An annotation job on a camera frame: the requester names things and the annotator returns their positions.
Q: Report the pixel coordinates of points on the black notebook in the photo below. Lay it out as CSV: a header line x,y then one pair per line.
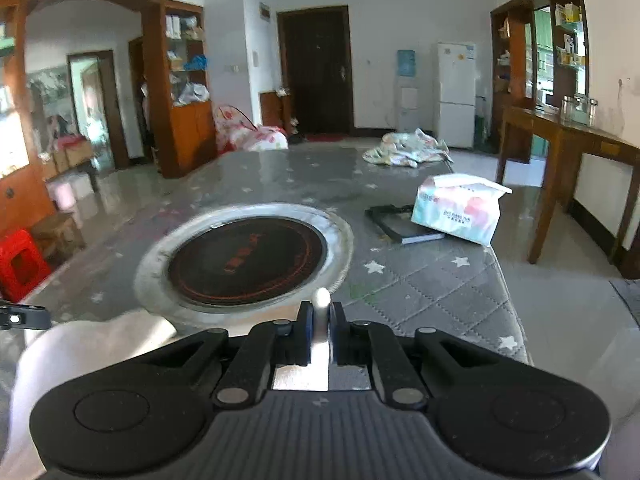
x,y
400,225

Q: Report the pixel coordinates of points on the wall electric panel box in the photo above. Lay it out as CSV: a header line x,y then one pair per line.
x,y
264,10

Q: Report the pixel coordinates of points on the white garment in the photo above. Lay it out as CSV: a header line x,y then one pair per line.
x,y
100,345

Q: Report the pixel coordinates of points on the inner room doorway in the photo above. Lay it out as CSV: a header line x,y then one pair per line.
x,y
92,105

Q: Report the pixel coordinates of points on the water dispenser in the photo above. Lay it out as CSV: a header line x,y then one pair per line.
x,y
407,90

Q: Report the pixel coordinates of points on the white refrigerator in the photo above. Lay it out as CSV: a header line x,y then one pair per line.
x,y
454,95

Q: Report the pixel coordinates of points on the red doormat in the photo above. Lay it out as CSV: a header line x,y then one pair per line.
x,y
325,137

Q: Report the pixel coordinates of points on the wooden glass-front cabinet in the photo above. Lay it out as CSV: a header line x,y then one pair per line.
x,y
20,195

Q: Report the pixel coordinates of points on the floral clothes pile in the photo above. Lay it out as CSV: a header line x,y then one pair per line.
x,y
407,147

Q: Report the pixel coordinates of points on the wooden side table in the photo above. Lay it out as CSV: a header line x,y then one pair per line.
x,y
565,132

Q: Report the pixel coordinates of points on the floral bedding bundle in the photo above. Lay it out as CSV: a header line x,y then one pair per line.
x,y
265,139

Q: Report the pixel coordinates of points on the tall wooden display shelf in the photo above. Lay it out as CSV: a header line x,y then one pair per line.
x,y
520,15

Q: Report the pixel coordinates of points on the pink mesh food cover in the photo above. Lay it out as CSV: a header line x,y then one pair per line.
x,y
230,122

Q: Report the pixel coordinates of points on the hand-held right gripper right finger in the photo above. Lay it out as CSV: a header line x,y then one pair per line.
x,y
338,335

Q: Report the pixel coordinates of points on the dark wooden door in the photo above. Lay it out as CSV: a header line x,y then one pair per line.
x,y
315,70

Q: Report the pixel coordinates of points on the white plastic bag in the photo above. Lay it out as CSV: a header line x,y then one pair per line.
x,y
194,94

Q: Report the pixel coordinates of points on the wooden shelf cabinet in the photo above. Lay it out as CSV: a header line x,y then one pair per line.
x,y
192,130

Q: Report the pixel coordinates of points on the blue plastic bag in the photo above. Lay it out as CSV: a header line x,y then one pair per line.
x,y
196,63

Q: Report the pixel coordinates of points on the glass jar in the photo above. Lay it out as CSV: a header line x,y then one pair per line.
x,y
589,111
567,110

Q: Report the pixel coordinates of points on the cardboard boxes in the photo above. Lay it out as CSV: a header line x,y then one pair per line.
x,y
75,152

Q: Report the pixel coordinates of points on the pastel tissue pack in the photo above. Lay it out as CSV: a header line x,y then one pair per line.
x,y
457,210

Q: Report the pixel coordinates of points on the pale plastic bin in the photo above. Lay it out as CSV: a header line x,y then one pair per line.
x,y
65,195

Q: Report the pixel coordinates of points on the red plastic stool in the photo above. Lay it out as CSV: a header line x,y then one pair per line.
x,y
22,265

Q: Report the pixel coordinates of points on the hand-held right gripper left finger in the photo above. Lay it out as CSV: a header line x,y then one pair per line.
x,y
303,335

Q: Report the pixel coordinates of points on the low wooden cabinet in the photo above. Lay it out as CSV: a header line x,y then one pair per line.
x,y
272,110

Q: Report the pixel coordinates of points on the round built-in induction cooker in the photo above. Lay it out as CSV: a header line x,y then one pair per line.
x,y
245,260

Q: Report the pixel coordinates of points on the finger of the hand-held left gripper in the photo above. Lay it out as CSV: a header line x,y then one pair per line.
x,y
30,319

